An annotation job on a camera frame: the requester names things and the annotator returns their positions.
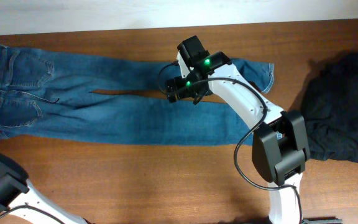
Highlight blue denim jeans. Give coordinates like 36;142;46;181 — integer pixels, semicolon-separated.
0;44;275;146

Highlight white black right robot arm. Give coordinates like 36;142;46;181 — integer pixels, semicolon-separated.
165;36;310;223

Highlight black cloth garment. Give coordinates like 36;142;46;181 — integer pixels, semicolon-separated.
301;52;358;163

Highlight grey metal bracket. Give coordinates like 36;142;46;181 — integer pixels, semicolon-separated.
302;218;343;224

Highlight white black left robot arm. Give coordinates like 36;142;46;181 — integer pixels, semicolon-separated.
0;90;87;223

